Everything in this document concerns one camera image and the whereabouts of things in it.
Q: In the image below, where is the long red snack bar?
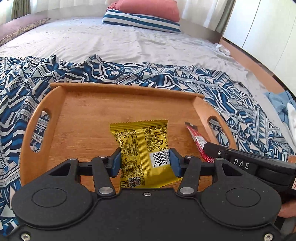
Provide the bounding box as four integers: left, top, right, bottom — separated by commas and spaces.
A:
185, 122, 214, 163

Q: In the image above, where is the yellow snack packet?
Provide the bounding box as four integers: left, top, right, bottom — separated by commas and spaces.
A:
110, 120, 180, 188

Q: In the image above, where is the person right hand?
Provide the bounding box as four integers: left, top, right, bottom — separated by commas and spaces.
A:
278, 200, 296, 218

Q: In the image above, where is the wooden serving tray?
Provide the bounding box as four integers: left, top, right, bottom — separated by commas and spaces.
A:
20, 83, 237, 185

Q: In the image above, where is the white cloth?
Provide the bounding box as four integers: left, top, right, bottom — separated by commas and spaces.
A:
287, 103, 296, 141

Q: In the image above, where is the blue clothing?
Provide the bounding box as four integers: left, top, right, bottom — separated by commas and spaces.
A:
264, 90, 295, 125

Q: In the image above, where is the crumpled white tissue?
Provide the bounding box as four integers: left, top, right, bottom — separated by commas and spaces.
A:
215, 43, 231, 56

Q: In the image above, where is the blue patterned cloth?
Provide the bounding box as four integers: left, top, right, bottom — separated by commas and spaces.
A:
1, 55, 295, 236

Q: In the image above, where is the grey bed sheet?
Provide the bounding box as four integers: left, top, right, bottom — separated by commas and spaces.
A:
0, 16, 296, 140

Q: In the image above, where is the blue striped pillow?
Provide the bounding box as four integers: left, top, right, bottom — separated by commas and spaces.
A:
102, 9, 181, 33

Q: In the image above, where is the white wardrobe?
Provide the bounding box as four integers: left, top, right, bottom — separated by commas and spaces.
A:
223, 1, 295, 93

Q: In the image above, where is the white sheer curtain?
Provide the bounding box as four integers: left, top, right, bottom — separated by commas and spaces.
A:
30, 0, 235, 32

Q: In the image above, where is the red pillow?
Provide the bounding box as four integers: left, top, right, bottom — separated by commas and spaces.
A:
108, 0, 180, 22

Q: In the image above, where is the purple pillow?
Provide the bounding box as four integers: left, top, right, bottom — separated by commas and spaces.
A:
0, 15, 50, 46

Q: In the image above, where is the olive green curtain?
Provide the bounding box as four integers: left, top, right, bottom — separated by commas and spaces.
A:
11, 0, 31, 20

